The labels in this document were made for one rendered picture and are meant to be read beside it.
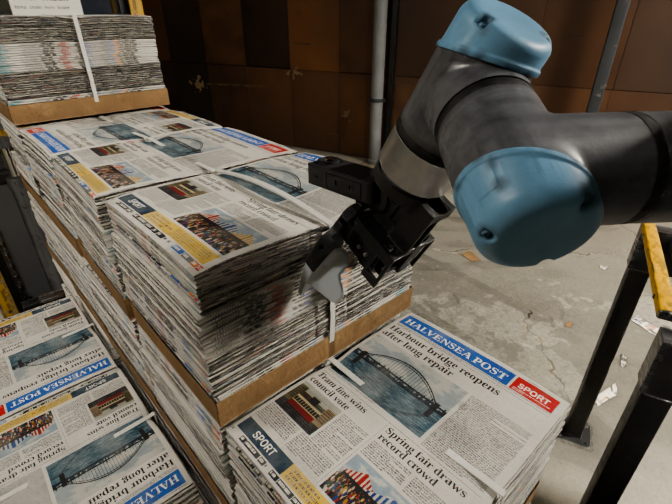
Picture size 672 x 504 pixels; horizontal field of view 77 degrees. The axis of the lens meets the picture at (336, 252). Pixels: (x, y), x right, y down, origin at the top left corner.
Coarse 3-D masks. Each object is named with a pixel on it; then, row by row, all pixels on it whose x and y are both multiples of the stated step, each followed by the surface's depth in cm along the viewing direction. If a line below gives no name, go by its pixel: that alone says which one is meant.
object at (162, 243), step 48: (144, 192) 63; (192, 192) 63; (144, 240) 52; (192, 240) 49; (240, 240) 49; (288, 240) 50; (144, 288) 59; (192, 288) 45; (240, 288) 48; (288, 288) 53; (192, 336) 48; (240, 336) 50; (288, 336) 56; (240, 384) 53
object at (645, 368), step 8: (664, 328) 76; (656, 336) 77; (664, 336) 74; (656, 344) 76; (664, 344) 73; (648, 352) 79; (656, 352) 74; (664, 352) 73; (648, 360) 78; (656, 360) 74; (664, 360) 74; (640, 368) 81; (648, 368) 76; (656, 368) 75; (664, 368) 74; (640, 376) 80; (648, 376) 76; (656, 376) 76; (664, 376) 75; (640, 384) 78; (648, 384) 77; (656, 384) 76; (664, 384) 76; (648, 392) 78; (656, 392) 77; (664, 392) 76
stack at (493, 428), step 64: (64, 256) 109; (128, 320) 76; (320, 384) 60; (384, 384) 61; (448, 384) 61; (512, 384) 61; (192, 448) 72; (256, 448) 51; (320, 448) 51; (384, 448) 52; (448, 448) 52; (512, 448) 52
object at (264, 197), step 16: (208, 176) 69; (224, 176) 70; (240, 192) 63; (256, 192) 63; (272, 192) 63; (288, 192) 63; (272, 208) 58; (288, 208) 58; (320, 208) 58; (304, 224) 53; (320, 224) 54; (320, 304) 58; (336, 304) 61; (320, 320) 59; (336, 320) 62; (320, 336) 61
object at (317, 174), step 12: (312, 168) 49; (324, 168) 48; (336, 168) 48; (348, 168) 48; (360, 168) 47; (372, 168) 47; (312, 180) 50; (324, 180) 48; (336, 180) 46; (348, 180) 45; (360, 180) 44; (372, 180) 43; (336, 192) 47; (348, 192) 45; (360, 192) 44; (372, 192) 43; (372, 204) 44
